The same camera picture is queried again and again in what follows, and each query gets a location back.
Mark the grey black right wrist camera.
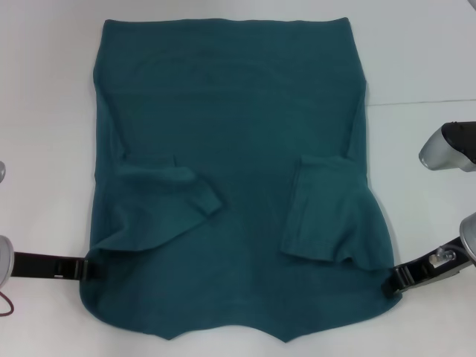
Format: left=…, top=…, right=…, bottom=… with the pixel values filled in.
left=419, top=120, right=476, bottom=173

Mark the left arm connector cable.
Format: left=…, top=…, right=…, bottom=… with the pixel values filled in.
left=0, top=289, right=16, bottom=318

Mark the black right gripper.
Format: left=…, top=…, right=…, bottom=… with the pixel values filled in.
left=382, top=237, right=472, bottom=299

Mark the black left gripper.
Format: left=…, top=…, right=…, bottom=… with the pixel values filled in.
left=10, top=251, right=104, bottom=283

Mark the arm connector cable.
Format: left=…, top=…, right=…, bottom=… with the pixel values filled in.
left=429, top=245, right=462, bottom=266
left=0, top=289, right=16, bottom=318

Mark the right arm connector cable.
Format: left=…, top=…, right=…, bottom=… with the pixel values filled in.
left=429, top=245, right=462, bottom=266

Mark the teal blue shirt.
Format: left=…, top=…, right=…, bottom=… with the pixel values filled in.
left=77, top=16, right=405, bottom=332

